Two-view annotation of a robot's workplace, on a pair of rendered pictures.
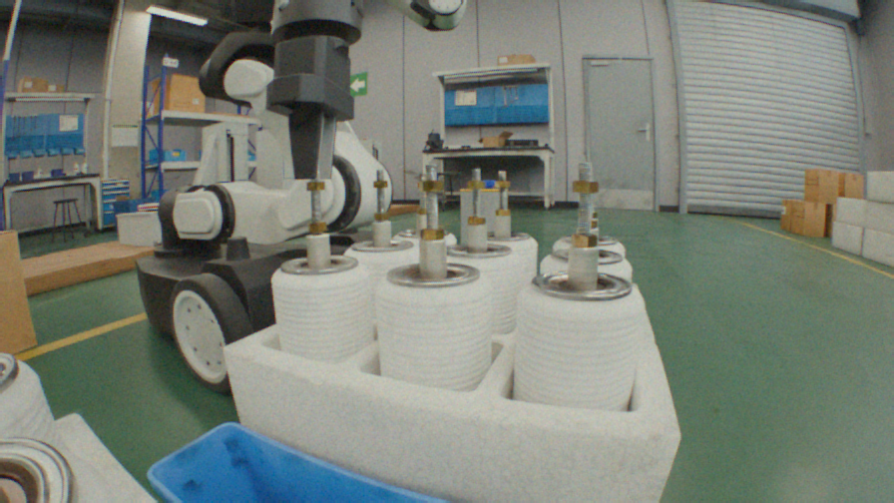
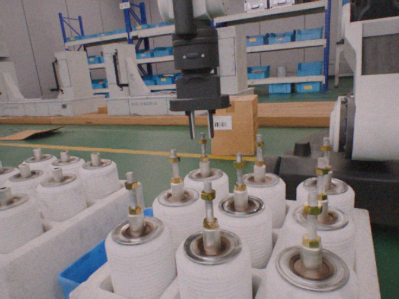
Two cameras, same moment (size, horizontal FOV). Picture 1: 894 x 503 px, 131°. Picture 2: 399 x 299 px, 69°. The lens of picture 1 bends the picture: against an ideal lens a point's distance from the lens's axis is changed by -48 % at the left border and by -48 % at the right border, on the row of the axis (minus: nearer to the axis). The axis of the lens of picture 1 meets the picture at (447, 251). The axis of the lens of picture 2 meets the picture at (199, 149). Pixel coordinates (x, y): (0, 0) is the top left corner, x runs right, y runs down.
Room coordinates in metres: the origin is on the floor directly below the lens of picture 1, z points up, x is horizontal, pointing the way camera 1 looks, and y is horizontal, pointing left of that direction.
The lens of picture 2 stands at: (0.40, -0.46, 0.47)
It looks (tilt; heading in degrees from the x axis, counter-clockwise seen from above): 15 degrees down; 95
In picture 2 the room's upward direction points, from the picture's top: 5 degrees counter-clockwise
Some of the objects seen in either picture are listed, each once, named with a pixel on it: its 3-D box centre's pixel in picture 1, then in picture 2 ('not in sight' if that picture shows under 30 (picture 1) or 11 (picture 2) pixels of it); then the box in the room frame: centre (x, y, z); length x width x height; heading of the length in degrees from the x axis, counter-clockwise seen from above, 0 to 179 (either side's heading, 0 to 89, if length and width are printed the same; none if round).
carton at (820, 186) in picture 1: (821, 186); not in sight; (2.43, -3.40, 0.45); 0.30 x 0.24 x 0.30; 161
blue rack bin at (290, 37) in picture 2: not in sight; (282, 37); (1.44, 4.76, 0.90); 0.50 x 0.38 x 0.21; 67
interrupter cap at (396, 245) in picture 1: (382, 247); (259, 180); (0.47, 0.08, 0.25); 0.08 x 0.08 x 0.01
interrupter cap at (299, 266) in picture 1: (319, 265); (205, 174); (0.36, 0.12, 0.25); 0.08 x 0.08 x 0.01
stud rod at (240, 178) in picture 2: (476, 204); (240, 176); (0.42, -0.03, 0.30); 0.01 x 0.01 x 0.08
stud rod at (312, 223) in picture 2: not in sight; (312, 225); (0.49, -0.19, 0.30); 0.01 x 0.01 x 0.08
